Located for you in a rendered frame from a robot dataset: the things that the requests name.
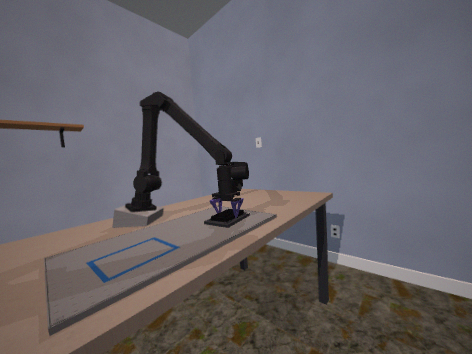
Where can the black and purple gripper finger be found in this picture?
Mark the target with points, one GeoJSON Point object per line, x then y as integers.
{"type": "Point", "coordinates": [214, 201]}
{"type": "Point", "coordinates": [233, 204]}

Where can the blue tape outline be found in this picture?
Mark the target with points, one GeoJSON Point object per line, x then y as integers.
{"type": "Point", "coordinates": [105, 279]}

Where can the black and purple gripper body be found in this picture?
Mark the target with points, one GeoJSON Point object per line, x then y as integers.
{"type": "Point", "coordinates": [225, 192]}

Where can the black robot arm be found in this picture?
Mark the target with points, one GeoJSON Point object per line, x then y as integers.
{"type": "Point", "coordinates": [143, 183]}

